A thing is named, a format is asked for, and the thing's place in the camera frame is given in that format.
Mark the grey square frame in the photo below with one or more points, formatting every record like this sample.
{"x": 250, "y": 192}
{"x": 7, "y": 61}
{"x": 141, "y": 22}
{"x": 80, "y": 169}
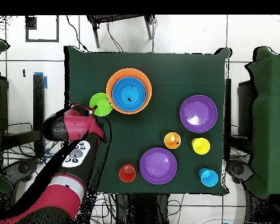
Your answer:
{"x": 42, "y": 40}

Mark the purple bowl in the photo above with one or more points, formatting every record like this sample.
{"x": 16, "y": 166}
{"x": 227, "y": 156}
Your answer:
{"x": 158, "y": 165}
{"x": 198, "y": 109}

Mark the blue cup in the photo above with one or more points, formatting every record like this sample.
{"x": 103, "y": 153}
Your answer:
{"x": 209, "y": 178}

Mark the yellow cup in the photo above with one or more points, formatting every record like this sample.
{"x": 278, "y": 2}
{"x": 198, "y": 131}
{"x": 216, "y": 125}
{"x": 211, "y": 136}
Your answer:
{"x": 201, "y": 146}

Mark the orange cup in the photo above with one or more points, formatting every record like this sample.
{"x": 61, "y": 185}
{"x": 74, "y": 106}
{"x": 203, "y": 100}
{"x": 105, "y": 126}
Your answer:
{"x": 171, "y": 140}

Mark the blue tape strip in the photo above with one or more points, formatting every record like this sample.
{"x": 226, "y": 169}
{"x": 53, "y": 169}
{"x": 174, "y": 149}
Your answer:
{"x": 45, "y": 81}

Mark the large orange bowl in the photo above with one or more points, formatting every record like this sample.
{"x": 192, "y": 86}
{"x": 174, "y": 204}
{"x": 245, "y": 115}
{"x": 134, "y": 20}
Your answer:
{"x": 129, "y": 72}

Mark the green bowl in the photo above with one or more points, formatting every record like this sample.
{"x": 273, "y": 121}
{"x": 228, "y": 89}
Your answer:
{"x": 102, "y": 103}

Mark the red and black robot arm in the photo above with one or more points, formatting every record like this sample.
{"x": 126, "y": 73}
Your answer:
{"x": 79, "y": 123}

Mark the large blue bowl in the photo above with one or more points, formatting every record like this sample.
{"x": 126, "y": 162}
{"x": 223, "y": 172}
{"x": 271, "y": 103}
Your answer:
{"x": 113, "y": 93}

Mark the dark green tablecloth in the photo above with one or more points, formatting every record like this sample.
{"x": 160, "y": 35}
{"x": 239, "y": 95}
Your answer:
{"x": 177, "y": 70}

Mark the red cup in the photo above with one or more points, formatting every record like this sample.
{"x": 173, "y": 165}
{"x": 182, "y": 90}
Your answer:
{"x": 127, "y": 173}

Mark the black metal stand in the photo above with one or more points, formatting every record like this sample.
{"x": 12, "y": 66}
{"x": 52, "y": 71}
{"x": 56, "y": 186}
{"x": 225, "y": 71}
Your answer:
{"x": 96, "y": 35}

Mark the black floor base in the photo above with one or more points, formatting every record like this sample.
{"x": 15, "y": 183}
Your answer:
{"x": 239, "y": 169}
{"x": 16, "y": 170}

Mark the black table frame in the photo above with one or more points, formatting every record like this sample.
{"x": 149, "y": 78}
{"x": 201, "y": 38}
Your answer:
{"x": 243, "y": 105}
{"x": 39, "y": 93}

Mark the small light blue bowl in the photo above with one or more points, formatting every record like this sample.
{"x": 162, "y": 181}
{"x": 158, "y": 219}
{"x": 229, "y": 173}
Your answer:
{"x": 133, "y": 89}

